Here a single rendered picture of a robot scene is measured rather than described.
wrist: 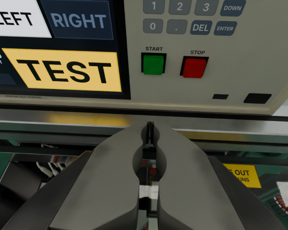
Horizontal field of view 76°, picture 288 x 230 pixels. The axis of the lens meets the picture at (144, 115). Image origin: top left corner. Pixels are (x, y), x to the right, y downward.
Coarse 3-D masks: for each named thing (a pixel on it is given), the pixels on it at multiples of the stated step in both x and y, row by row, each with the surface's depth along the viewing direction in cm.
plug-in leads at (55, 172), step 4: (44, 144) 40; (56, 164) 44; (60, 164) 46; (68, 164) 44; (40, 168) 40; (44, 168) 41; (52, 168) 40; (60, 168) 40; (44, 172) 42; (48, 172) 43; (52, 172) 44; (56, 172) 41; (48, 176) 44; (52, 176) 44
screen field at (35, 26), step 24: (0, 0) 14; (24, 0) 13; (48, 0) 13; (72, 0) 13; (96, 0) 13; (0, 24) 15; (24, 24) 15; (48, 24) 15; (72, 24) 15; (96, 24) 15
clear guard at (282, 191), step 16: (144, 160) 24; (224, 160) 24; (240, 160) 24; (256, 160) 24; (272, 160) 24; (144, 176) 23; (160, 176) 23; (272, 176) 23; (144, 192) 21; (256, 192) 22; (272, 192) 22; (144, 208) 20; (272, 208) 21; (144, 224) 20
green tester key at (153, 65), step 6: (144, 60) 16; (150, 60) 16; (156, 60) 16; (162, 60) 16; (144, 66) 17; (150, 66) 17; (156, 66) 17; (162, 66) 17; (144, 72) 17; (150, 72) 17; (156, 72) 17
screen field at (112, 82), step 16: (16, 64) 18; (32, 64) 18; (48, 64) 18; (64, 64) 18; (80, 64) 18; (96, 64) 18; (112, 64) 18; (32, 80) 20; (48, 80) 20; (64, 80) 20; (80, 80) 19; (96, 80) 19; (112, 80) 19
